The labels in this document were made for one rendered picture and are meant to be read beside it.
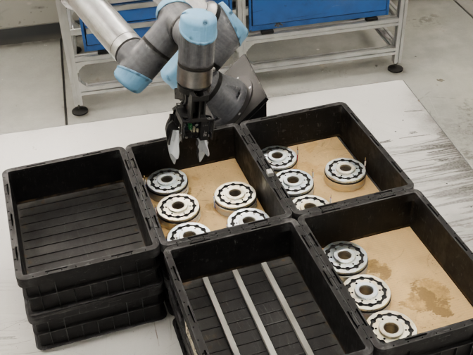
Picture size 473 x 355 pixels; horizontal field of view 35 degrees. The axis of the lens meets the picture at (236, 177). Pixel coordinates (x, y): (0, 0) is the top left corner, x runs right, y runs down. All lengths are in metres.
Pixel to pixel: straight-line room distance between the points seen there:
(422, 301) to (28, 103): 2.76
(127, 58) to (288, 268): 0.57
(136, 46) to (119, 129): 0.78
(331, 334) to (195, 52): 0.63
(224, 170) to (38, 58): 2.59
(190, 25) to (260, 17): 2.25
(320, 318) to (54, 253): 0.63
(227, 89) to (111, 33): 0.51
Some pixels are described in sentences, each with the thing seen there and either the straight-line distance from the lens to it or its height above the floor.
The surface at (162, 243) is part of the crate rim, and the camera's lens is 1.61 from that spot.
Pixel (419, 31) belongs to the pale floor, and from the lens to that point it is 4.57.
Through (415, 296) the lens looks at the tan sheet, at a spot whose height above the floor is 0.83.
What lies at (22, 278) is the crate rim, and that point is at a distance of 1.60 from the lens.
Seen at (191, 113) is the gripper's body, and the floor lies 1.16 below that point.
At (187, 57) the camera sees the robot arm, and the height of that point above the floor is 1.28.
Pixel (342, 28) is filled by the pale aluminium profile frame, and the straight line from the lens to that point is 3.90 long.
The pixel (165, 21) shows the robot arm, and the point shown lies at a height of 1.31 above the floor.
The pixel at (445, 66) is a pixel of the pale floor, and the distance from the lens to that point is 4.22.
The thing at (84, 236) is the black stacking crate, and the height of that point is 0.83.
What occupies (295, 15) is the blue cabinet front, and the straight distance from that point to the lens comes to 3.80.
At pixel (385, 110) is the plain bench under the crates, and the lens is 2.46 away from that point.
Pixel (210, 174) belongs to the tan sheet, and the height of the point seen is 0.83.
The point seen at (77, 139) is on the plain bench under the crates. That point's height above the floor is 0.70.
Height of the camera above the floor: 2.00
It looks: 37 degrees down
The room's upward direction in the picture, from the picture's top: 2 degrees counter-clockwise
